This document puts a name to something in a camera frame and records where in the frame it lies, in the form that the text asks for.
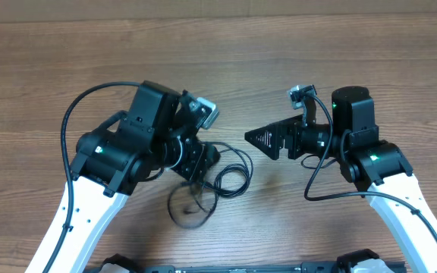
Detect black USB cable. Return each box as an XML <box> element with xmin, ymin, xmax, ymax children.
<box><xmin>166</xmin><ymin>140</ymin><xmax>255</xmax><ymax>231</ymax></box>

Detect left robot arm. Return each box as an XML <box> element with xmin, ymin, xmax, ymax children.
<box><xmin>27</xmin><ymin>80</ymin><xmax>220</xmax><ymax>272</ymax></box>

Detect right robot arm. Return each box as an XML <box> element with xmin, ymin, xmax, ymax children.
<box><xmin>244</xmin><ymin>85</ymin><xmax>437</xmax><ymax>272</ymax></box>

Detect black left camera cable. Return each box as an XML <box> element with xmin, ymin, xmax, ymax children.
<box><xmin>42</xmin><ymin>81</ymin><xmax>142</xmax><ymax>273</ymax></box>

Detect black camera cable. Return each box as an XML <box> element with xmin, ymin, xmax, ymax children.
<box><xmin>42</xmin><ymin>81</ymin><xmax>142</xmax><ymax>273</ymax></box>
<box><xmin>300</xmin><ymin>93</ymin><xmax>437</xmax><ymax>273</ymax></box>

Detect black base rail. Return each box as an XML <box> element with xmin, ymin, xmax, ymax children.
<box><xmin>85</xmin><ymin>248</ymin><xmax>405</xmax><ymax>273</ymax></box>

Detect black right camera cable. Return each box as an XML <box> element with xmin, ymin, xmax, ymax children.
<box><xmin>300</xmin><ymin>93</ymin><xmax>437</xmax><ymax>273</ymax></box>

